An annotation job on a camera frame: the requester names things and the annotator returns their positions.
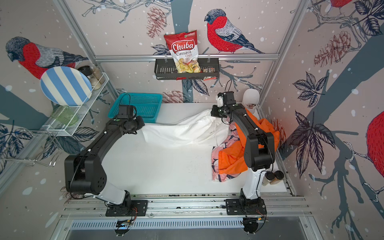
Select clear acrylic wall shelf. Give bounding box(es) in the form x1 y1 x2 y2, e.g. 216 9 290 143
43 73 110 137

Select teal plastic basket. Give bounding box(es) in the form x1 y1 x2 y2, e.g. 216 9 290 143
108 93 163 124

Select black lid shaker bottle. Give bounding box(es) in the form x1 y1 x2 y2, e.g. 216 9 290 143
262 172 276 186

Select green glass cup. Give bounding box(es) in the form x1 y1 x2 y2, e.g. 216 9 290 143
51 106 79 126

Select aluminium frame crossbar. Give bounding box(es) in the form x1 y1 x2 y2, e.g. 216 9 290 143
93 53 280 63

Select metal wire rack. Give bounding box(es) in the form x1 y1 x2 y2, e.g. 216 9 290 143
1 129 64 170

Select black wire hanging basket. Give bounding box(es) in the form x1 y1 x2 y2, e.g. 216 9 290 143
154 57 220 81

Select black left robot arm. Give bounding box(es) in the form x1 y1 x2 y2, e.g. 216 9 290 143
64 105 145 205

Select red Chuba chips bag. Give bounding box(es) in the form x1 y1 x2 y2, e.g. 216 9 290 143
164 31 201 74

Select dark lid spice jar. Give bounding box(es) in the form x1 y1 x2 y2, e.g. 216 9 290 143
78 66 94 79

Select pink patterned cloth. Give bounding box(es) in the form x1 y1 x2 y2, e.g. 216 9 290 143
211 123 240 182

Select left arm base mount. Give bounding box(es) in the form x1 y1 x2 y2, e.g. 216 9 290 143
105 200 148 217

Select white mannequin head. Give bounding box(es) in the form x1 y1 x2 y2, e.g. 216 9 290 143
242 89 260 114

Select beige spice jar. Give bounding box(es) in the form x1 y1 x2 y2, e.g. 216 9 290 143
90 66 105 91

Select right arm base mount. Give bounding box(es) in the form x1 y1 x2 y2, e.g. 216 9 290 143
225 198 267 216

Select orange cloth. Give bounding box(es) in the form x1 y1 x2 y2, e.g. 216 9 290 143
220 111 281 174

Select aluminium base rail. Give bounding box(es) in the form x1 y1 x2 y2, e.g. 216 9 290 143
59 193 313 219

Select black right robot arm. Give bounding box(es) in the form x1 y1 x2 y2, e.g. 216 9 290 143
211 91 275 201

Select white shorts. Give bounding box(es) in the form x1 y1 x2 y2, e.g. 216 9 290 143
142 110 230 149

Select blue white striped plate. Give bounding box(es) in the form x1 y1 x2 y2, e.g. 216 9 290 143
40 67 93 107

